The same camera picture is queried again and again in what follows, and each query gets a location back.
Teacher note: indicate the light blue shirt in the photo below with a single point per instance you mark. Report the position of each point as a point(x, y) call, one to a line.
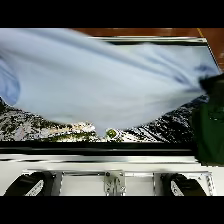
point(100, 83)

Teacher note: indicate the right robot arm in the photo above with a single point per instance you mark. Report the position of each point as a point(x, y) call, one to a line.
point(186, 186)

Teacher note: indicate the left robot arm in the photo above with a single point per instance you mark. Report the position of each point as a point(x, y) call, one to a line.
point(23, 183)

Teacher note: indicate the dark green garment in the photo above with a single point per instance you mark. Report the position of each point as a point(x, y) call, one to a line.
point(210, 140)

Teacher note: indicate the silver frame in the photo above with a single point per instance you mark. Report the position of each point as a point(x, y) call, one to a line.
point(100, 166)

